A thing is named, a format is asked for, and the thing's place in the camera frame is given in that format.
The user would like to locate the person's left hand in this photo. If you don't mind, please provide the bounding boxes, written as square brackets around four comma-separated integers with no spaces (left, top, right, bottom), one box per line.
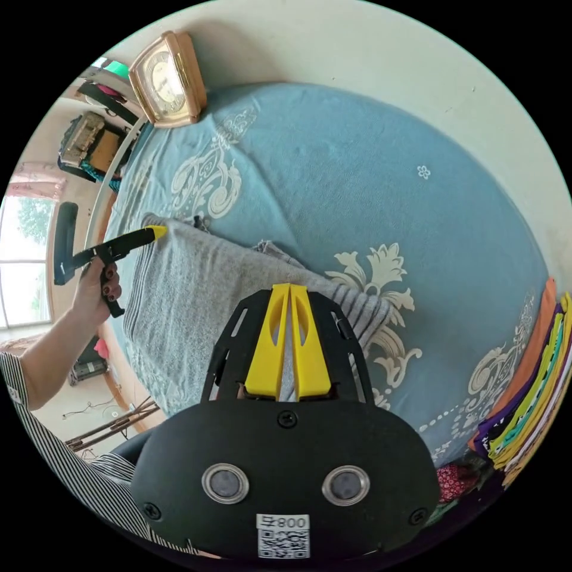
[70,259,122,326]

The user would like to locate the person's left forearm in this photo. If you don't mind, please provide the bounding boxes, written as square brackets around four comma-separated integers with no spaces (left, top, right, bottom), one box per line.
[17,307,111,410]

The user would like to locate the pink and gold clock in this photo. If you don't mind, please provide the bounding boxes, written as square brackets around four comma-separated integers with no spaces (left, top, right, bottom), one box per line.
[128,30,209,130]

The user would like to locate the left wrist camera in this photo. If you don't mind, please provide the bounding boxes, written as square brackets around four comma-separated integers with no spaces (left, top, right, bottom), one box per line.
[53,201,80,287]

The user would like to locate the shelf with belongings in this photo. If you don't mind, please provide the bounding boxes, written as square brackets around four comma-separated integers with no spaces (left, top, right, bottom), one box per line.
[57,66,149,194]

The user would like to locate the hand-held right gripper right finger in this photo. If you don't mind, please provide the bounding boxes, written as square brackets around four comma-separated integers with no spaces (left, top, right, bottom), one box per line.
[290,284,332,400]

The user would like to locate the red floral cloth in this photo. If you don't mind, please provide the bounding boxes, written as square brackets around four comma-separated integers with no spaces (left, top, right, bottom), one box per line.
[435,462,483,505]

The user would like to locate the gray long-sleeve sweater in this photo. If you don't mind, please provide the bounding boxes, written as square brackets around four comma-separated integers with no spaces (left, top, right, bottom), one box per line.
[122,213,392,404]

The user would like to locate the pink curtain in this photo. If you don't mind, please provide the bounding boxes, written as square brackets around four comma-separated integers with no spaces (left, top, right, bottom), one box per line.
[8,162,69,201]

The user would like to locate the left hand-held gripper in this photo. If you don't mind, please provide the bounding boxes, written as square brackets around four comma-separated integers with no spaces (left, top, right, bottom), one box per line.
[70,225,169,319]

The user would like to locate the pile of clothes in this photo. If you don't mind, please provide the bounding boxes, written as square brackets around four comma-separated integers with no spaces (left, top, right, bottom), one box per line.
[466,276,572,489]

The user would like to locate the bed with blue printed sheet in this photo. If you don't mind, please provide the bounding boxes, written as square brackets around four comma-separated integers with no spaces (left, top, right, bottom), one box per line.
[83,82,553,471]

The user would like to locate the window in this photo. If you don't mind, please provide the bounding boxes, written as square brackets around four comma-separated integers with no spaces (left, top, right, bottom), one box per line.
[0,195,58,331]

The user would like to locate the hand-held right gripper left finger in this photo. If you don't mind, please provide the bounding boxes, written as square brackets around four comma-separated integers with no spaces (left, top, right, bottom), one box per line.
[244,284,291,399]

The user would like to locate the person's body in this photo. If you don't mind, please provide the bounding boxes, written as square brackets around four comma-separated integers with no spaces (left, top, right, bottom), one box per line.
[0,352,203,556]

